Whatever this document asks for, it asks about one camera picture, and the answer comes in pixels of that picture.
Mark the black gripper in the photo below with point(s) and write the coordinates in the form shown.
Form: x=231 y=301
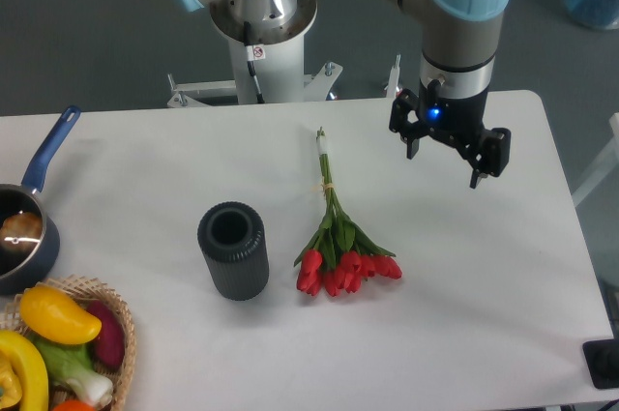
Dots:
x=457 y=123

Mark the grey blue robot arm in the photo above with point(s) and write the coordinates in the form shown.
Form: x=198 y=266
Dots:
x=460 y=38

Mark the red tulip bouquet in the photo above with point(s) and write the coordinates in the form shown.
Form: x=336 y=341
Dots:
x=339 y=255

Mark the dark grey ribbed vase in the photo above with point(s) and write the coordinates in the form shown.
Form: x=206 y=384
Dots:
x=231 y=237

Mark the black device at edge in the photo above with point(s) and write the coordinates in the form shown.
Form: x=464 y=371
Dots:
x=601 y=358

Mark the woven wicker basket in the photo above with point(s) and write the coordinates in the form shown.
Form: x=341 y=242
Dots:
x=84 y=290

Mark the dark red toy beet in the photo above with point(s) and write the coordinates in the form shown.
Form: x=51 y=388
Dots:
x=109 y=346

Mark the yellow toy mango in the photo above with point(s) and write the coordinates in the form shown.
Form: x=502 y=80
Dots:
x=55 y=316

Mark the green white toy leek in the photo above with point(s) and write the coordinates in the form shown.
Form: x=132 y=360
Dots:
x=70 y=366

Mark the orange toy fruit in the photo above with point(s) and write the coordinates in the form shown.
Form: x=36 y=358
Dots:
x=73 y=405

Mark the yellow toy bell pepper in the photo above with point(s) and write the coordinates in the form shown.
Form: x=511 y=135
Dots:
x=29 y=367

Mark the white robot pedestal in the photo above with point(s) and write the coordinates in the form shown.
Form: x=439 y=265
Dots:
x=266 y=44

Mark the blue handled saucepan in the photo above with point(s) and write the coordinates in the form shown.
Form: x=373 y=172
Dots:
x=30 y=240

